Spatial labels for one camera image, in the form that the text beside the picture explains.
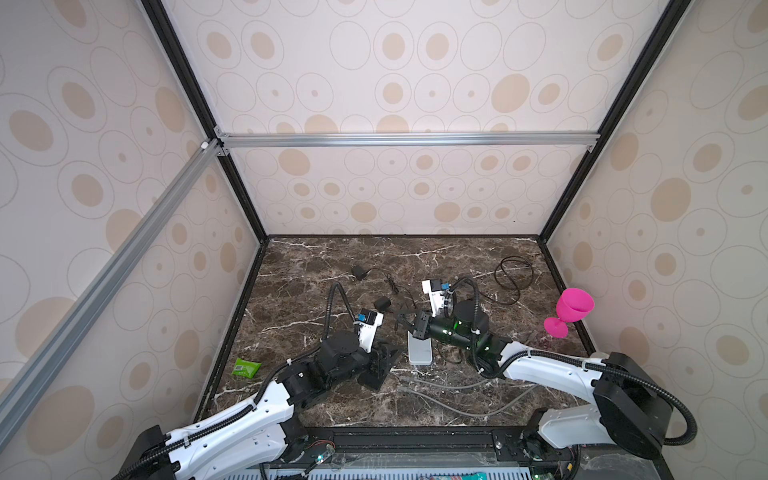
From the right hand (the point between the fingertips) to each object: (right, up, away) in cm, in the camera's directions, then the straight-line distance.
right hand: (396, 317), depth 74 cm
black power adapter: (-13, +11, +35) cm, 39 cm away
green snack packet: (-42, -17, +11) cm, 47 cm away
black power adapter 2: (-4, 0, +24) cm, 25 cm away
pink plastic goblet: (+50, +2, +9) cm, 51 cm away
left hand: (+2, -7, -2) cm, 7 cm away
